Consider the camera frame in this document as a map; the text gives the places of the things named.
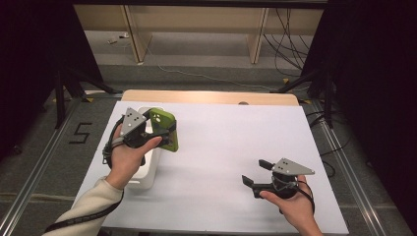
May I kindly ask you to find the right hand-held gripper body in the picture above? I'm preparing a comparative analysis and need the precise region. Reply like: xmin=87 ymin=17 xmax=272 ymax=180
xmin=252 ymin=157 xmax=316 ymax=200

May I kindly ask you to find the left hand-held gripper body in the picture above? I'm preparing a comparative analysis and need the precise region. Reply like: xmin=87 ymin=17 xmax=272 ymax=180
xmin=119 ymin=107 xmax=171 ymax=149

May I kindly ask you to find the green phone with cartoon case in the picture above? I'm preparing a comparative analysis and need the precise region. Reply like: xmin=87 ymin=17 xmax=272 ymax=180
xmin=148 ymin=107 xmax=180 ymax=153

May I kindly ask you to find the white plastic box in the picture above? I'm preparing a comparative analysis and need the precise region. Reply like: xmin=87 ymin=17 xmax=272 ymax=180
xmin=126 ymin=106 xmax=163 ymax=191

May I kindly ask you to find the person's right hand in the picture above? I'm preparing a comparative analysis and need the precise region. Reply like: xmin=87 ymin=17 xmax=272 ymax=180
xmin=259 ymin=174 xmax=317 ymax=230

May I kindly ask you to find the person's left hand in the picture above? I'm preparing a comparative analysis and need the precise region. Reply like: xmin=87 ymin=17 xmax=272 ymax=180
xmin=105 ymin=123 xmax=163 ymax=191

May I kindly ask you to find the wooden table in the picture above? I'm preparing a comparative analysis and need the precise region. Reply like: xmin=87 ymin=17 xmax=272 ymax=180
xmin=121 ymin=88 xmax=300 ymax=107

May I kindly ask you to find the white table sheet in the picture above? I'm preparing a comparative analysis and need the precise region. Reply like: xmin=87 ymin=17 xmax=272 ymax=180
xmin=74 ymin=100 xmax=350 ymax=236

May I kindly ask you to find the black metal stand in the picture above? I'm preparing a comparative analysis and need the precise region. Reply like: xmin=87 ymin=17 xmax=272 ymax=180
xmin=269 ymin=67 xmax=335 ymax=130
xmin=53 ymin=65 xmax=124 ymax=130

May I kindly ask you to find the wooden shelf unit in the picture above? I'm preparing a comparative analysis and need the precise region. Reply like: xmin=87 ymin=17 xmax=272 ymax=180
xmin=73 ymin=3 xmax=326 ymax=65

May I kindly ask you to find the black curtain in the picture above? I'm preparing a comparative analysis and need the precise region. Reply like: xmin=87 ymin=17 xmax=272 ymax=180
xmin=0 ymin=0 xmax=104 ymax=158
xmin=301 ymin=0 xmax=417 ymax=232

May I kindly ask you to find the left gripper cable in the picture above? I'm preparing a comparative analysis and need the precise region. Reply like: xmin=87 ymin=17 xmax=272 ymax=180
xmin=101 ymin=115 xmax=127 ymax=165

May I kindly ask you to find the right gripper black strap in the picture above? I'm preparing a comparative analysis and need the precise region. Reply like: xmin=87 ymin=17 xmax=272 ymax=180
xmin=278 ymin=179 xmax=317 ymax=215

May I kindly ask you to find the black floor cable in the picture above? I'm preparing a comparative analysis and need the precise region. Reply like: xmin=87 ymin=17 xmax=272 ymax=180
xmin=306 ymin=109 xmax=352 ymax=179

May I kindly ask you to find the metal floor rail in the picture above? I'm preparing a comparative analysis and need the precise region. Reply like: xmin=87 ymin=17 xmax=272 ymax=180
xmin=311 ymin=99 xmax=387 ymax=236
xmin=0 ymin=94 xmax=83 ymax=236

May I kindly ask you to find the white floor cable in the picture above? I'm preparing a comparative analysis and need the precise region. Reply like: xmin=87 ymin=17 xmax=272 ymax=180
xmin=146 ymin=45 xmax=311 ymax=92

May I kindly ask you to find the black wrist strap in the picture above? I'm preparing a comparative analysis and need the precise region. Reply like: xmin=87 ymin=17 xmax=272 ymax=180
xmin=43 ymin=189 xmax=126 ymax=234

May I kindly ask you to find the bundle of black cables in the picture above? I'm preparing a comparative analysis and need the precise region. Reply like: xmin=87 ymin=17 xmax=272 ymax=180
xmin=262 ymin=8 xmax=314 ymax=78

